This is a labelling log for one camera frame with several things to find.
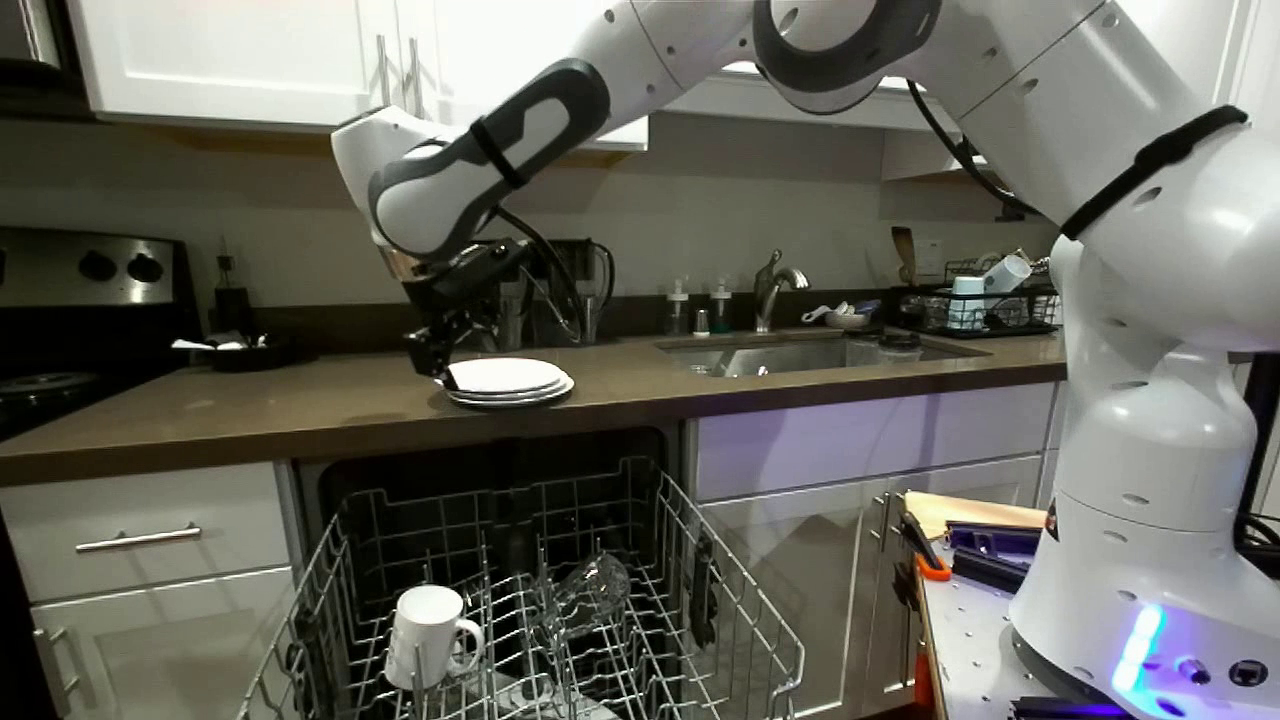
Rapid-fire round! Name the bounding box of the black pan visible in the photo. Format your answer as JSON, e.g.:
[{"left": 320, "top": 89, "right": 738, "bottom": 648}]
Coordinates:
[{"left": 168, "top": 332, "right": 318, "bottom": 374}]

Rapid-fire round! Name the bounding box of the white upper cabinet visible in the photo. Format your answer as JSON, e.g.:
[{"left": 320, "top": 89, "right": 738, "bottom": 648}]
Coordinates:
[{"left": 64, "top": 0, "right": 656, "bottom": 150}]

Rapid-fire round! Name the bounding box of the chrome faucet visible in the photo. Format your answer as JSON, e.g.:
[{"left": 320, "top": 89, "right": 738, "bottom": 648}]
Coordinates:
[{"left": 748, "top": 252, "right": 811, "bottom": 336}]

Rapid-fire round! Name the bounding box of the black dish drying rack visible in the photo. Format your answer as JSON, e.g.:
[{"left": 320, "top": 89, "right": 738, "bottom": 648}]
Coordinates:
[{"left": 892, "top": 271, "right": 1067, "bottom": 338}]

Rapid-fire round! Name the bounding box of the white under-sink cabinet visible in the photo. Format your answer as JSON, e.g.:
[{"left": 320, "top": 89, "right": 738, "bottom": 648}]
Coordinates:
[{"left": 683, "top": 378, "right": 1067, "bottom": 720}]

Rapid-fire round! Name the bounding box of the white rag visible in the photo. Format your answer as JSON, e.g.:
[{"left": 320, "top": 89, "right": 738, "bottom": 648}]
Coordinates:
[{"left": 796, "top": 301, "right": 884, "bottom": 332}]

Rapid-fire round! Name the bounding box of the steel range hood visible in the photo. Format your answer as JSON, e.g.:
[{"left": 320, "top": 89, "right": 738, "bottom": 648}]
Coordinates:
[{"left": 0, "top": 0, "right": 74, "bottom": 89}]

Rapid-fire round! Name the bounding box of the wooden board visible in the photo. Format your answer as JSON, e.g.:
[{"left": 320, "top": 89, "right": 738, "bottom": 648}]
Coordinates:
[{"left": 902, "top": 489, "right": 1052, "bottom": 544}]

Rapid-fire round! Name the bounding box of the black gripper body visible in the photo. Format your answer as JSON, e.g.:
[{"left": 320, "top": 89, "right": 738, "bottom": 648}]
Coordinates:
[{"left": 399, "top": 237, "right": 538, "bottom": 345}]

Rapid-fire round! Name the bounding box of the dark glass bottle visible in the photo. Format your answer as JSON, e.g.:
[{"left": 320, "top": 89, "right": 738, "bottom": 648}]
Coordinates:
[{"left": 208, "top": 248, "right": 261, "bottom": 338}]

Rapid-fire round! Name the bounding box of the black bracket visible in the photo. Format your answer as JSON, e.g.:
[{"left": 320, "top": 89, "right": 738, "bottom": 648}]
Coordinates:
[{"left": 943, "top": 520, "right": 1058, "bottom": 590}]

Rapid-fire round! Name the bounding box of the white drawer front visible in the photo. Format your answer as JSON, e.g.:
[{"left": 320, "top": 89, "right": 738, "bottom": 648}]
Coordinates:
[{"left": 0, "top": 461, "right": 296, "bottom": 606}]

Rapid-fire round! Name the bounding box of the metal drawer handle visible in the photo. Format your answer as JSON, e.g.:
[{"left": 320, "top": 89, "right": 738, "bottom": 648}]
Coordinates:
[{"left": 74, "top": 520, "right": 208, "bottom": 554}]

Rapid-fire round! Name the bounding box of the wooden utensil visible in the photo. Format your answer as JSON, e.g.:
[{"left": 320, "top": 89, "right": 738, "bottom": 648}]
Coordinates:
[{"left": 888, "top": 224, "right": 926, "bottom": 292}]

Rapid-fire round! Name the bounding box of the white ceramic mug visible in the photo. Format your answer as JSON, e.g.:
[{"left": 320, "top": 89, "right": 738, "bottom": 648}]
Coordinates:
[{"left": 382, "top": 578, "right": 489, "bottom": 690}]

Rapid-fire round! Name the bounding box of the white lower cabinet door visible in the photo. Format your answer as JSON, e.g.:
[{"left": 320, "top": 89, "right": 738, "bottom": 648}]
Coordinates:
[{"left": 30, "top": 566, "right": 302, "bottom": 720}]

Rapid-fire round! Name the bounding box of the black cable bundle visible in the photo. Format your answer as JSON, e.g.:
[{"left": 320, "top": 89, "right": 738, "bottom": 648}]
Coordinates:
[{"left": 1231, "top": 355, "right": 1280, "bottom": 575}]

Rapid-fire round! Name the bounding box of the clear drinking glass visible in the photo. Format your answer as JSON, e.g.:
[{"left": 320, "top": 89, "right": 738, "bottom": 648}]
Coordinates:
[{"left": 523, "top": 549, "right": 640, "bottom": 665}]

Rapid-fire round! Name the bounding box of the black coffee maker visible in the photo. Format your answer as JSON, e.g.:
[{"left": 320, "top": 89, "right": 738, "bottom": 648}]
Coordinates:
[{"left": 523, "top": 237, "right": 619, "bottom": 349}]

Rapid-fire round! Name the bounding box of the stainless kitchen sink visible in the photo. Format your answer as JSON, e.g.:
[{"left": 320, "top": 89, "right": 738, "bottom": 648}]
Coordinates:
[{"left": 656, "top": 329, "right": 994, "bottom": 383}]

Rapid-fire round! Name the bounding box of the orange handled tool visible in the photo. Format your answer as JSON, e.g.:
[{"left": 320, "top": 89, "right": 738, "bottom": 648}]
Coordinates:
[{"left": 892, "top": 505, "right": 960, "bottom": 587}]

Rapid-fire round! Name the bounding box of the white ceramic plate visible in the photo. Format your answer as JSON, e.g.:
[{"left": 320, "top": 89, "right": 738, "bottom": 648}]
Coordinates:
[
  {"left": 441, "top": 374, "right": 579, "bottom": 407},
  {"left": 443, "top": 355, "right": 575, "bottom": 394}
]

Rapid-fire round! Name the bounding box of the robot mounting table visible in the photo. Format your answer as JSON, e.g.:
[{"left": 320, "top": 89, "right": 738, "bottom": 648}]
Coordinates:
[{"left": 913, "top": 566, "right": 1280, "bottom": 720}]

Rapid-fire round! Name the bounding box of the wire dishwasher rack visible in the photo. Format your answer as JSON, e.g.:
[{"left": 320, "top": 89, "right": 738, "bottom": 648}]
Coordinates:
[{"left": 235, "top": 452, "right": 811, "bottom": 720}]

